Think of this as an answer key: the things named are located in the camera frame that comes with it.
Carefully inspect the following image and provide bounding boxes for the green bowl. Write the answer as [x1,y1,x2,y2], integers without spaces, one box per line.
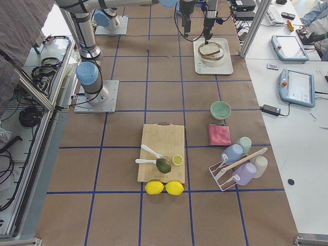
[210,101,231,120]

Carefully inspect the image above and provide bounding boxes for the teach pendant far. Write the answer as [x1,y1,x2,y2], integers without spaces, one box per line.
[271,35,309,63]

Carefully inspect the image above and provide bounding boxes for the pink cloth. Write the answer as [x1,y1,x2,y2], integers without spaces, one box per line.
[209,124,231,146]

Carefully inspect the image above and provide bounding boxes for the brown crust bread slice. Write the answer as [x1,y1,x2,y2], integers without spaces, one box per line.
[198,43,221,56]

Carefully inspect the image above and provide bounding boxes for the white plastic spoon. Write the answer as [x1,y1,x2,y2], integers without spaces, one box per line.
[141,144,168,160]
[135,158,156,164]

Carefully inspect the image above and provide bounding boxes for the teach pendant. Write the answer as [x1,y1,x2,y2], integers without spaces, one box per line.
[278,69,315,108]
[271,35,309,63]

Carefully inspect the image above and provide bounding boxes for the white bear tray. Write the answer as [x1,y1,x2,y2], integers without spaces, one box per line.
[193,38,233,75]

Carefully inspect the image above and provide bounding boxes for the halved lemon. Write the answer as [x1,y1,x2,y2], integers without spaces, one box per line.
[172,154,184,166]

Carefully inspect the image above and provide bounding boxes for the bread slice on plate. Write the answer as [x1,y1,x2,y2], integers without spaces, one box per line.
[203,50,225,60]

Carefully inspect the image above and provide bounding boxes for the yellow lemon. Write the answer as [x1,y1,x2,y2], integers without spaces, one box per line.
[145,180,164,195]
[165,181,184,196]

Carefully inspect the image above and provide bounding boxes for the green mug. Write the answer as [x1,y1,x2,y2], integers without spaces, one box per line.
[235,136,252,156]

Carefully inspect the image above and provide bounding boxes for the blue mug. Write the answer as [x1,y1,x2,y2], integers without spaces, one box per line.
[221,144,243,165]

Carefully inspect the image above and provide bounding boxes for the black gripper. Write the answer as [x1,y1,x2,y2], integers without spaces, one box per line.
[203,10,214,45]
[181,12,192,37]

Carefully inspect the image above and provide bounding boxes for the cream round plate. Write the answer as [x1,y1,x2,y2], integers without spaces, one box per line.
[197,43,226,63]

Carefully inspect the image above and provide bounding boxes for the yellow lemon left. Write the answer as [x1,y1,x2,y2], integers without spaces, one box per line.
[145,180,164,195]

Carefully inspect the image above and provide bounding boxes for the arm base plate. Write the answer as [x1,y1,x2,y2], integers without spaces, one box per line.
[74,80,119,113]
[95,16,129,36]

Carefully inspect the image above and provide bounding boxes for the purple mug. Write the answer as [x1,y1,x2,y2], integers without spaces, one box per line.
[233,162,257,186]

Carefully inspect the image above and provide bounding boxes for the white wire mug rack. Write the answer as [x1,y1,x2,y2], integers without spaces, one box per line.
[208,161,236,191]

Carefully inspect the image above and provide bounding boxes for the wooden cutting board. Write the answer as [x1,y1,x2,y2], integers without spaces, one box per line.
[137,124,186,184]

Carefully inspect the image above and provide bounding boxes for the white mug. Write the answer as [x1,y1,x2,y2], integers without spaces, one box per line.
[250,156,268,178]

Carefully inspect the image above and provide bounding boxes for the yellow lemon right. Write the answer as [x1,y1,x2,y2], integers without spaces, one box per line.
[165,181,184,196]

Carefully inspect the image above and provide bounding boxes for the black power adapter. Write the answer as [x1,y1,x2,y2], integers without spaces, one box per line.
[260,104,281,116]

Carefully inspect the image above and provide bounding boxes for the aluminium frame post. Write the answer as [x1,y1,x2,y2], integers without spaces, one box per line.
[240,0,271,58]

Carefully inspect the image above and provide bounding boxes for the green avocado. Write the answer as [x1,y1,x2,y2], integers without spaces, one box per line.
[156,158,171,174]

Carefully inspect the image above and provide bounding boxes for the teach pendant near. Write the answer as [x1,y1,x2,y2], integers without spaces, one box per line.
[278,69,315,108]

